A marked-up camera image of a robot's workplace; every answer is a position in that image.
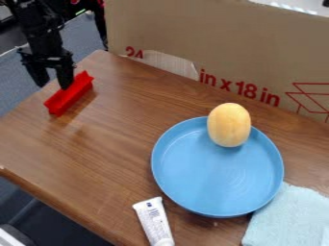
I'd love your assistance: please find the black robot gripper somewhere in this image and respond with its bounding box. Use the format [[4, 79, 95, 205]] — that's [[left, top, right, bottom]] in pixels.
[[16, 0, 75, 89]]

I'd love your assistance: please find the red plastic block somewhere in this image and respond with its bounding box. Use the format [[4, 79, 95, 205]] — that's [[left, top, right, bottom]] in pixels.
[[44, 70, 93, 116]]

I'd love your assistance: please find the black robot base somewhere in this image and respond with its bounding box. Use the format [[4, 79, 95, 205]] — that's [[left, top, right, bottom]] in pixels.
[[59, 0, 110, 52]]

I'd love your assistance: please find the yellow potato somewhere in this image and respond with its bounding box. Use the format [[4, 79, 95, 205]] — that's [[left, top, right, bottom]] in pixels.
[[207, 103, 251, 147]]

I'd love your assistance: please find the white cream tube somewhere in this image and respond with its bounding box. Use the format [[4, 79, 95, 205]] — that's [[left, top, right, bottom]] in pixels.
[[132, 197, 175, 246]]

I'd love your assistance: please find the brown cardboard box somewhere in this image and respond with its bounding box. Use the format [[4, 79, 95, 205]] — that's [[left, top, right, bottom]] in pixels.
[[106, 0, 329, 124]]

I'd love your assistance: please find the blue round plate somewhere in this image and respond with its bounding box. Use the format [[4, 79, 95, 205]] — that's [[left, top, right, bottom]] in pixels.
[[150, 117, 283, 218]]

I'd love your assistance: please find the light blue towel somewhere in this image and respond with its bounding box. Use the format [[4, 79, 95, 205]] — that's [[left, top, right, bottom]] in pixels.
[[242, 184, 329, 246]]

